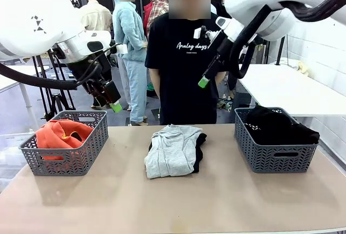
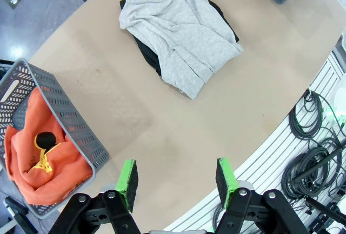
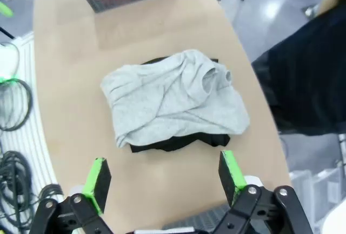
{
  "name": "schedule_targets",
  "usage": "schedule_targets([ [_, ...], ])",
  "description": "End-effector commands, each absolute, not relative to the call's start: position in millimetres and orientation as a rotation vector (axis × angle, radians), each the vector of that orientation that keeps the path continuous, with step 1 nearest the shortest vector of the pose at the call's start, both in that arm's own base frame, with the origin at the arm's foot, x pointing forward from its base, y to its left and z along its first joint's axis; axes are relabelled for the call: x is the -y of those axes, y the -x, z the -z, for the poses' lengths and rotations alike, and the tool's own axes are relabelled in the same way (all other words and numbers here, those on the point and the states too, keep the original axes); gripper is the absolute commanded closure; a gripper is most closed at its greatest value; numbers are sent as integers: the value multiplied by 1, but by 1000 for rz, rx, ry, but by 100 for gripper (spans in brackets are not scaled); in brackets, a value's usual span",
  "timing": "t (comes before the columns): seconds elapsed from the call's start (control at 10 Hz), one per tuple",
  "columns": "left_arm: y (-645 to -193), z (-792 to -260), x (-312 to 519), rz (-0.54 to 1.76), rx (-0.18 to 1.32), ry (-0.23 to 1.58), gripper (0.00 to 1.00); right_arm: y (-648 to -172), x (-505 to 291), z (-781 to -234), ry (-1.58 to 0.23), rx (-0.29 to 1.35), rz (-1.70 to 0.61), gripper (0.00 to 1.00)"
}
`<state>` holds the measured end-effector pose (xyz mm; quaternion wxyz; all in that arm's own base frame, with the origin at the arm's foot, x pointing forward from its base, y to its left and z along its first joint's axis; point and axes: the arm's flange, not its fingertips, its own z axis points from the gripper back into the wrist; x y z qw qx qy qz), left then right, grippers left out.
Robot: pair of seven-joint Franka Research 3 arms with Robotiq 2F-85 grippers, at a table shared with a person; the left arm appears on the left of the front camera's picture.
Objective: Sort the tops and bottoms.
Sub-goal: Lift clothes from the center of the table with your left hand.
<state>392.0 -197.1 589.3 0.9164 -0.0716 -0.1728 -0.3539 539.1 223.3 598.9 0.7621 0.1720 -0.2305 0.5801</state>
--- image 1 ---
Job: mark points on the black buttoned cargo bottoms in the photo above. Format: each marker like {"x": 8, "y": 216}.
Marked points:
{"x": 278, "y": 128}

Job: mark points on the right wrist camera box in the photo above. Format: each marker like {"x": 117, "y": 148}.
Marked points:
{"x": 198, "y": 32}

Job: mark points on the person in black T-shirt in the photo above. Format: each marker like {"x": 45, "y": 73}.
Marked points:
{"x": 186, "y": 96}

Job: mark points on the mannequin in cream shirt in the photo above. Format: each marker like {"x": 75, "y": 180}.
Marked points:
{"x": 94, "y": 17}

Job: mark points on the mannequin in red garment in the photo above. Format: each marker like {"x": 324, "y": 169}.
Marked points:
{"x": 147, "y": 15}

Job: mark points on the person's right forearm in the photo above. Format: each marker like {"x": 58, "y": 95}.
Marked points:
{"x": 156, "y": 90}

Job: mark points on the grey top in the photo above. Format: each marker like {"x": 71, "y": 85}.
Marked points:
{"x": 170, "y": 153}

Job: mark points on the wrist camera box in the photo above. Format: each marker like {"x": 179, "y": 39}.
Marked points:
{"x": 122, "y": 49}
{"x": 198, "y": 32}

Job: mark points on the mannequin in plaid hoodie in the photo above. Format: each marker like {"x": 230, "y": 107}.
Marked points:
{"x": 159, "y": 4}

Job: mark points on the orange top with yellow print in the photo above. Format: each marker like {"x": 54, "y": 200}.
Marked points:
{"x": 59, "y": 136}

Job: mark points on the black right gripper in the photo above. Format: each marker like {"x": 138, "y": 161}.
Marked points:
{"x": 223, "y": 47}

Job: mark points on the white table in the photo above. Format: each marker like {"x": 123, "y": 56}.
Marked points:
{"x": 283, "y": 90}
{"x": 8, "y": 85}

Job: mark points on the black camera tripod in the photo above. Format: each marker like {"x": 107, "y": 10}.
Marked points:
{"x": 55, "y": 104}

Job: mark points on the mannequin in blue fleece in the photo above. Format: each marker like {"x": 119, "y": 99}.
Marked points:
{"x": 129, "y": 28}

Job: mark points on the grey plastic lattice basket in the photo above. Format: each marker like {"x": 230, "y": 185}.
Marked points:
{"x": 67, "y": 161}
{"x": 281, "y": 163}

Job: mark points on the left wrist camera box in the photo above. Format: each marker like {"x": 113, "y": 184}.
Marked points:
{"x": 122, "y": 49}

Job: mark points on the black plain shorts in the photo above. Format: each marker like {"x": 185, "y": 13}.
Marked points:
{"x": 200, "y": 150}

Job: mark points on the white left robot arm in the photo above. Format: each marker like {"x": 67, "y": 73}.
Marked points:
{"x": 35, "y": 7}

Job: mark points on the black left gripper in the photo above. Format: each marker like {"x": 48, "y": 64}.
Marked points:
{"x": 89, "y": 69}

